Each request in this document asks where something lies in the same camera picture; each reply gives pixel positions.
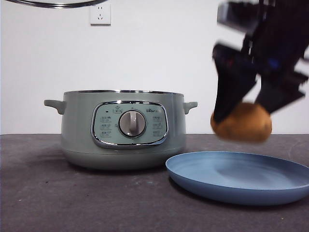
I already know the brown potato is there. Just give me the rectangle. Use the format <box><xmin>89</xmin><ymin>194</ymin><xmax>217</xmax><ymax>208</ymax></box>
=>
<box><xmin>210</xmin><ymin>102</ymin><xmax>273</xmax><ymax>144</ymax></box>

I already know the glass lid with green knob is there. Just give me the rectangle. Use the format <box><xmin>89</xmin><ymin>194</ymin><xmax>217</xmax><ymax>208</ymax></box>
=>
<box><xmin>28</xmin><ymin>0</ymin><xmax>110</xmax><ymax>9</ymax></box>

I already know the blue round plate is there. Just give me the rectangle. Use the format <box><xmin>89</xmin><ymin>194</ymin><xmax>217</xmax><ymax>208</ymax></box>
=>
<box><xmin>165</xmin><ymin>151</ymin><xmax>309</xmax><ymax>206</ymax></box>

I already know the pale green electric steamer pot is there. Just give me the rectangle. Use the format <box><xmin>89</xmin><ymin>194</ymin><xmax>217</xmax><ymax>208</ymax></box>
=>
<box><xmin>43</xmin><ymin>89</ymin><xmax>198</xmax><ymax>171</ymax></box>

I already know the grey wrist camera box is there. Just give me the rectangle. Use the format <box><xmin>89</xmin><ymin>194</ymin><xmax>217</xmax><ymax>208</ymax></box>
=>
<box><xmin>216</xmin><ymin>1</ymin><xmax>263</xmax><ymax>33</ymax></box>

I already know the white wall socket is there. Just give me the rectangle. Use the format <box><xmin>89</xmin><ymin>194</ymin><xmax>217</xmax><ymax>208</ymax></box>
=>
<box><xmin>90</xmin><ymin>3</ymin><xmax>112</xmax><ymax>26</ymax></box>

